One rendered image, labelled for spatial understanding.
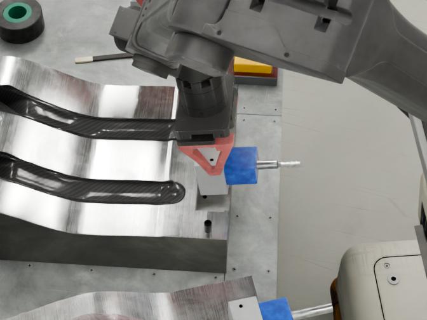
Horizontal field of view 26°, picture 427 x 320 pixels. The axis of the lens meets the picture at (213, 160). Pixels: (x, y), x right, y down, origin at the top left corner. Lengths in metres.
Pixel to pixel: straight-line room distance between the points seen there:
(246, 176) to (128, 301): 0.22
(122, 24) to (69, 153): 0.28
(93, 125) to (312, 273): 1.00
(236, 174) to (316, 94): 1.38
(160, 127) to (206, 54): 0.72
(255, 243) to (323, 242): 0.96
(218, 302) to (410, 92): 0.61
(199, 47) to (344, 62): 0.10
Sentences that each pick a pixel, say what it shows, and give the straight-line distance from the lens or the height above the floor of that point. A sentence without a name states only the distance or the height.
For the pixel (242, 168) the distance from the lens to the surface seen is 1.17.
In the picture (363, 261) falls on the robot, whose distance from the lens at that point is 1.92.
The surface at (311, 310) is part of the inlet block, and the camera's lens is 1.20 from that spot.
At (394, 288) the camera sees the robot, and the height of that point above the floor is 0.28.
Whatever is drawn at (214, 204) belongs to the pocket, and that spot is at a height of 0.86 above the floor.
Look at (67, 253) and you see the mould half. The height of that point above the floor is 0.83.
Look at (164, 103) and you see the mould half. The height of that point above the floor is 0.89.
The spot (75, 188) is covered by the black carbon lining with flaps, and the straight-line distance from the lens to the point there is 1.28.
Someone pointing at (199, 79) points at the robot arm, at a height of 1.12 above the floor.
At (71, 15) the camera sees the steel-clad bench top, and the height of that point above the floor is 0.80.
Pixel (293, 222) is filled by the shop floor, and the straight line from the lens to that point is 2.28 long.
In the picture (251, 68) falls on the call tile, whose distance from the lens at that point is 1.47.
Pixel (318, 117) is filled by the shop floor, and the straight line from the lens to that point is 2.48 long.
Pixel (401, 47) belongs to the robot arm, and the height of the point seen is 1.47.
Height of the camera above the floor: 1.92
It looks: 54 degrees down
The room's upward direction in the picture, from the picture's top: straight up
